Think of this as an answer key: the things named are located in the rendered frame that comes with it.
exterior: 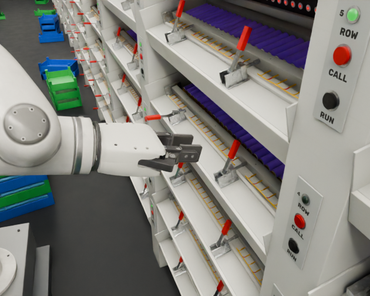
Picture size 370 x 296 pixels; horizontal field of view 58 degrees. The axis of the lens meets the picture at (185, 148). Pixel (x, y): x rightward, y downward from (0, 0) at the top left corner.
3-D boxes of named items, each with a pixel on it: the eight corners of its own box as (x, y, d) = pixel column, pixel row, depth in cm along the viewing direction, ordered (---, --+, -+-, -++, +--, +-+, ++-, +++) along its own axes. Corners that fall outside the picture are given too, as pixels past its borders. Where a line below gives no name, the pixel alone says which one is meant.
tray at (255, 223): (269, 272, 53) (263, 236, 47) (154, 113, 100) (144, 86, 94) (371, 215, 56) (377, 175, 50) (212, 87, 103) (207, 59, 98)
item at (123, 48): (145, 101, 108) (130, 61, 99) (108, 50, 155) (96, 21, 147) (201, 77, 111) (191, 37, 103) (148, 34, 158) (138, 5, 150)
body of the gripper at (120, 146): (79, 150, 55) (144, 151, 60) (88, 187, 47) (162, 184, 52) (84, 108, 52) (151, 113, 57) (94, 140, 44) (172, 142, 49)
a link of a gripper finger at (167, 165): (119, 155, 50) (142, 145, 55) (160, 178, 47) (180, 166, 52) (120, 149, 50) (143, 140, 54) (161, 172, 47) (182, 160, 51)
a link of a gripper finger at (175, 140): (149, 142, 59) (183, 143, 62) (155, 151, 56) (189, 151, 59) (152, 126, 58) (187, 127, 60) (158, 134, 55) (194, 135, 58)
